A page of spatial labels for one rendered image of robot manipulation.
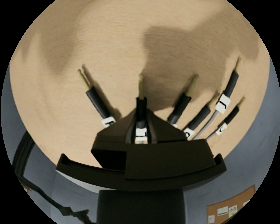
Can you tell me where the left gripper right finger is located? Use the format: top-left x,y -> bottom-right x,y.
146,108 -> 188,143

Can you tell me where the black jack plug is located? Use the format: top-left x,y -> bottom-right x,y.
184,93 -> 220,138
215,58 -> 242,114
77,69 -> 116,127
216,97 -> 246,135
168,74 -> 199,127
136,73 -> 147,141

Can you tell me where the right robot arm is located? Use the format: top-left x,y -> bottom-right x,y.
73,212 -> 96,224

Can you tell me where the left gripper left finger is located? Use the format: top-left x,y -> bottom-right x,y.
94,108 -> 137,143

